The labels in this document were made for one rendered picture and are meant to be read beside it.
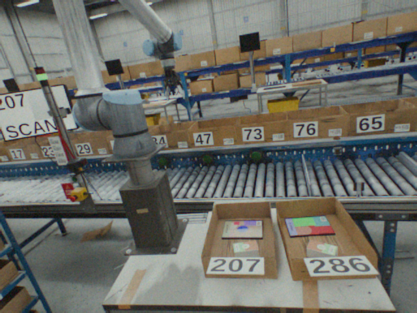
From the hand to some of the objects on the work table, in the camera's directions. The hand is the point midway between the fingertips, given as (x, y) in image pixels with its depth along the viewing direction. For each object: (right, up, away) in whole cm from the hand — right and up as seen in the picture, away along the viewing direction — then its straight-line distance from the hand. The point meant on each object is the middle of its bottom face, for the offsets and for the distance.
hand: (176, 98), depth 171 cm
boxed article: (+38, -80, -62) cm, 108 cm away
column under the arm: (-4, -79, -39) cm, 89 cm away
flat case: (+38, -74, -47) cm, 96 cm away
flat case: (+68, -71, -52) cm, 111 cm away
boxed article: (+66, -78, -69) cm, 123 cm away
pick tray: (+37, -78, -55) cm, 102 cm away
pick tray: (+68, -75, -61) cm, 118 cm away
